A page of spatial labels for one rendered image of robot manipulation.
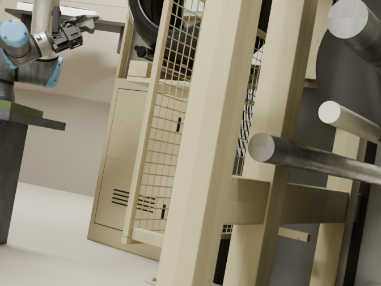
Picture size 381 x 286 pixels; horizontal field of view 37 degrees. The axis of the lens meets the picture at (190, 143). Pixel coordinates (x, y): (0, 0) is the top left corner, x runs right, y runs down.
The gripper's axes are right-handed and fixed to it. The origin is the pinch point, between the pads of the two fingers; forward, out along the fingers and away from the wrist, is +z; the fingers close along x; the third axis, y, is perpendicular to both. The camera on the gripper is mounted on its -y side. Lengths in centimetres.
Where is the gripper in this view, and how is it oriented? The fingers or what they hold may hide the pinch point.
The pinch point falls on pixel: (94, 16)
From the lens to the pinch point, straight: 225.8
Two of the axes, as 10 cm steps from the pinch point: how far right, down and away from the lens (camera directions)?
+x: 1.4, -3.4, -9.3
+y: 5.0, 8.4, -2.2
